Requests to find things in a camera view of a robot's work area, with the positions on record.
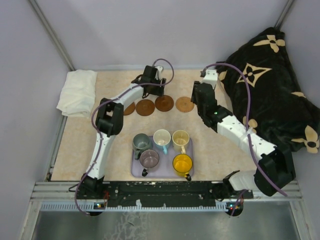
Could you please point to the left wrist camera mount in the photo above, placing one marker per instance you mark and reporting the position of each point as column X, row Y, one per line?
column 159, row 72

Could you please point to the white mug blue handle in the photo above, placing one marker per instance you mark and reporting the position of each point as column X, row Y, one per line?
column 162, row 139

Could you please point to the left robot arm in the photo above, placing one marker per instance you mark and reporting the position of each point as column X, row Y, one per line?
column 108, row 119

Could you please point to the brown wooden coaster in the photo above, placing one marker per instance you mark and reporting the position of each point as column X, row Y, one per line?
column 145, row 107

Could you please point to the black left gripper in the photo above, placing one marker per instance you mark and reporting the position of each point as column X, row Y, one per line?
column 160, row 91

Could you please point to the cream mug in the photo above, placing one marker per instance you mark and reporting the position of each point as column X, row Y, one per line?
column 180, row 140

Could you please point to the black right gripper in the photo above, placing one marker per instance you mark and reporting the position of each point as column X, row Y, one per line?
column 193, row 98

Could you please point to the white folded cloth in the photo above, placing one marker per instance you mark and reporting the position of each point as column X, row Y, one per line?
column 77, row 97

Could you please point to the black floral blanket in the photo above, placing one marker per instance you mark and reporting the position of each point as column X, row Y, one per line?
column 267, row 94

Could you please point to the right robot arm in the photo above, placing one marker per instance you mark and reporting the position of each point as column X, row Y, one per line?
column 274, row 163

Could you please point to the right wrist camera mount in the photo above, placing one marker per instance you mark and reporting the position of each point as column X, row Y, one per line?
column 209, row 76

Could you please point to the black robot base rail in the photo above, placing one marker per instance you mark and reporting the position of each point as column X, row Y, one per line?
column 155, row 194

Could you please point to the lavender plastic tray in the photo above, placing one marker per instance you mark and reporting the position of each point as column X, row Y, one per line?
column 165, row 168

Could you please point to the dark wooden coaster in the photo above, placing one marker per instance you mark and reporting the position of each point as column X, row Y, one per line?
column 130, row 109
column 164, row 103

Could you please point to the woven rattan coaster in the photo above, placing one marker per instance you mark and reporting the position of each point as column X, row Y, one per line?
column 184, row 104

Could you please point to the yellow mug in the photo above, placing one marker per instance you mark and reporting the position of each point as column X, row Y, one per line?
column 182, row 165

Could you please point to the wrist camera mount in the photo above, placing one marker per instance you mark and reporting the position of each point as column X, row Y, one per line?
column 209, row 76
column 159, row 72

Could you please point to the purple mug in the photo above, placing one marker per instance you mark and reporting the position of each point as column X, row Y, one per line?
column 149, row 160

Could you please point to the grey-green mug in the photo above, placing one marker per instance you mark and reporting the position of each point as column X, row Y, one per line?
column 141, row 142

